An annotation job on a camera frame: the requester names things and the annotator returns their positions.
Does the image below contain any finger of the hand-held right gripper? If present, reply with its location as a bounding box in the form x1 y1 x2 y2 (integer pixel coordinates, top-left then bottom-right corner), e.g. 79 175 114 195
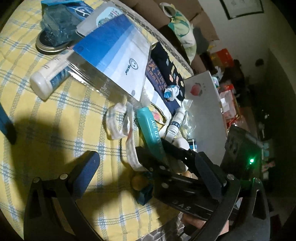
135 146 167 177
161 138 200 172

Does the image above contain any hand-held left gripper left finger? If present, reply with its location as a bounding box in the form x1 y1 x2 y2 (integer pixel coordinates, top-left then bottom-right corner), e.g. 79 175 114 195
23 151 100 241

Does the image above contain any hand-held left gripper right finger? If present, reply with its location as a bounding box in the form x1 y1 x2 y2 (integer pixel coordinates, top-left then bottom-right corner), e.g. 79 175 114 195
194 152 271 241

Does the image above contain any teal tube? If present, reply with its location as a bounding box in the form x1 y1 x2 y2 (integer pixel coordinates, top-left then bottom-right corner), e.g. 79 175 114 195
136 106 167 164

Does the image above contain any white cardboard box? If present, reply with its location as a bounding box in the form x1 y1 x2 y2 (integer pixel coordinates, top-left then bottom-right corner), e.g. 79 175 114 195
184 71 228 161

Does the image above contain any small yellow ball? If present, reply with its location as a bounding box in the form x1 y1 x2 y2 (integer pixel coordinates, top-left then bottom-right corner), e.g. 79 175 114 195
131 174 149 191

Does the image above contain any white dropper bottle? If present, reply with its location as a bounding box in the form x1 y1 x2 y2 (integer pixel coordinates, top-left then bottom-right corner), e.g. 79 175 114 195
166 107 186 140

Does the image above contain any small teal block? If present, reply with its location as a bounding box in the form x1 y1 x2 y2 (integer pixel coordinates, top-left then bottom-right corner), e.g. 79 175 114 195
136 185 153 206

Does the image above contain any red snack packet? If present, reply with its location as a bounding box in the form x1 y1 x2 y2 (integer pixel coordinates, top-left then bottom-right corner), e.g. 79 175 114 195
217 83 241 121

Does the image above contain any crumpled blue white wrapper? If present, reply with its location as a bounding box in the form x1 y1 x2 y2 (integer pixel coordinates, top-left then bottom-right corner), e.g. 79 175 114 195
164 84 180 100

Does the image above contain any dark blue snack packet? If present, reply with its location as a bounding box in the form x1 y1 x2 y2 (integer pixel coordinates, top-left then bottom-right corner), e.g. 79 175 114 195
145 60 173 113

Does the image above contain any black flower print pouch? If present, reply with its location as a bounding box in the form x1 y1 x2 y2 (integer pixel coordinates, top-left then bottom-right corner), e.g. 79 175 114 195
150 44 186 100

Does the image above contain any dark blue flat strip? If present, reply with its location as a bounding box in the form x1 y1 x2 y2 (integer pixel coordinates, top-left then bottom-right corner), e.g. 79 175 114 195
0 104 17 144

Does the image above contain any white bottle blue label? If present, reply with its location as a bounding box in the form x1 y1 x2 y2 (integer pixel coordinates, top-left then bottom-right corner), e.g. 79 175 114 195
30 55 78 100

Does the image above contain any blue and white plastic bag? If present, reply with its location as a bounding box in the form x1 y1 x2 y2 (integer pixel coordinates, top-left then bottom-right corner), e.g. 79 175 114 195
69 15 158 103

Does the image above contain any floral print pillow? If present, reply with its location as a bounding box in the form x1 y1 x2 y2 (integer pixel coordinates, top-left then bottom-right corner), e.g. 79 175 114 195
166 10 197 63

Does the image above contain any round metal tin lid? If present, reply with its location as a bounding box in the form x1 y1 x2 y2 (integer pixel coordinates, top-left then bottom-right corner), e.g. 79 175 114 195
35 30 75 55

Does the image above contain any brown sofa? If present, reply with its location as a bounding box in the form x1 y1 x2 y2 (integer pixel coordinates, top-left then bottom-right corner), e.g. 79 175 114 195
120 0 220 70

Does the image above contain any white cup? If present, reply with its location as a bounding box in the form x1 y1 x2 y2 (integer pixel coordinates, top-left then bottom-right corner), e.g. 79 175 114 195
159 2 176 18

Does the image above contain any blue clear plastic wrapper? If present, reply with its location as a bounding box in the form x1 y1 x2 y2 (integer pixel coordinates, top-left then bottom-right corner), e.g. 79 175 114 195
40 3 79 47

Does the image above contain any framed wall picture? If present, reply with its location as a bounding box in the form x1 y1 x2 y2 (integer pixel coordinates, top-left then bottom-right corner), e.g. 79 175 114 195
219 0 264 20

